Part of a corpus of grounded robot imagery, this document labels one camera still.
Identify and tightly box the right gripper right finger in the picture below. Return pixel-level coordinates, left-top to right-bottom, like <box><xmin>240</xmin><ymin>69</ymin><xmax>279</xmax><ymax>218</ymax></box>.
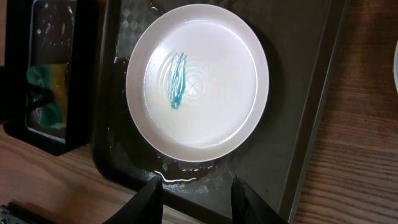
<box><xmin>231</xmin><ymin>176</ymin><xmax>288</xmax><ymax>224</ymax></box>

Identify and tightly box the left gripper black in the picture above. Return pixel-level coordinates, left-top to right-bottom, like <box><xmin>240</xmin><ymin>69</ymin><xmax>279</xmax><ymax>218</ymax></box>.
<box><xmin>1</xmin><ymin>66</ymin><xmax>55</xmax><ymax>124</ymax></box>

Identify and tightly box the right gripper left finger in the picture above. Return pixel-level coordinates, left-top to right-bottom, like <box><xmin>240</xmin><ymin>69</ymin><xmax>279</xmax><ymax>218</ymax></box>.
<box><xmin>103</xmin><ymin>176</ymin><xmax>164</xmax><ymax>224</ymax></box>

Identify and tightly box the green yellow sponge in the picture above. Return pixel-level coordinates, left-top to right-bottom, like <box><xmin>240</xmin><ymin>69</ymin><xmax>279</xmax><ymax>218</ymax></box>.
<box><xmin>27</xmin><ymin>63</ymin><xmax>68</xmax><ymax>129</ymax></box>

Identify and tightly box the white plate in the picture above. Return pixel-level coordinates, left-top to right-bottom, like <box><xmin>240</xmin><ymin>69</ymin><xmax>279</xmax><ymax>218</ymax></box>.
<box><xmin>126</xmin><ymin>4</ymin><xmax>269</xmax><ymax>162</ymax></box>
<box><xmin>393</xmin><ymin>41</ymin><xmax>398</xmax><ymax>92</ymax></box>

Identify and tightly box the black water basin tray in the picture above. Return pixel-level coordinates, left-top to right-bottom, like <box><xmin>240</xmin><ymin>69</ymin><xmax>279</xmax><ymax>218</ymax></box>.
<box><xmin>2</xmin><ymin>1</ymin><xmax>100</xmax><ymax>156</ymax></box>

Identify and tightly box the dark brown serving tray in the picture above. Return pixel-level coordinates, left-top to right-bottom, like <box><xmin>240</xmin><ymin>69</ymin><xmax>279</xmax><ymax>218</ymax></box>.
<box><xmin>91</xmin><ymin>0</ymin><xmax>349</xmax><ymax>223</ymax></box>

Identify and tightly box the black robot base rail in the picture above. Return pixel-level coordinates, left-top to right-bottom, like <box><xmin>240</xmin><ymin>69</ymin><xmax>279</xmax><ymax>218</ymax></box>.
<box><xmin>1</xmin><ymin>202</ymin><xmax>56</xmax><ymax>224</ymax></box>

